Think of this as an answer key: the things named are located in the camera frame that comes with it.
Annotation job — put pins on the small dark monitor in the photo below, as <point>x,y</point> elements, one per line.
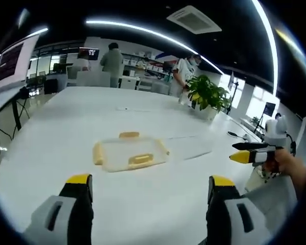
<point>270,108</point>

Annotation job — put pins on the large display screen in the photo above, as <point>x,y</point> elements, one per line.
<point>11,63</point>

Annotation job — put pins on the dark spoon-shaped object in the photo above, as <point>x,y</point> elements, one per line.
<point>235,134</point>

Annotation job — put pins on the ceiling air vent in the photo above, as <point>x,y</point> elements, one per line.
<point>193,19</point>

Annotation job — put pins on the wall-mounted monitor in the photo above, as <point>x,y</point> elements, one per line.
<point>88,53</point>

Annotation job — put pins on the white storage shelf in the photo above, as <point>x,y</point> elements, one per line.
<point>148,67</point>

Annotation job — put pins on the clear container lid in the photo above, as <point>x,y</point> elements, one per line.
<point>131,153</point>

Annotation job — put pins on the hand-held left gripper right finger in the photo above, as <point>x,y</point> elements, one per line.
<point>234,219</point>

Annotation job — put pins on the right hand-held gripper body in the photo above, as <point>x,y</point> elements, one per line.
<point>276,132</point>

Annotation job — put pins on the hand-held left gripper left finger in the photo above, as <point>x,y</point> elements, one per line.
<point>53,217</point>

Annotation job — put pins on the person's right hand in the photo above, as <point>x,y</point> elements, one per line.
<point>285,163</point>

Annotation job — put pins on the green potted plant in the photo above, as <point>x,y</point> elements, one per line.
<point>209,95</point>

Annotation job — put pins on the black tripod stand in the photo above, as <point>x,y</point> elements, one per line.
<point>234,89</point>

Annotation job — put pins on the side desk with black legs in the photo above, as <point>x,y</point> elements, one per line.
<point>7,104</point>

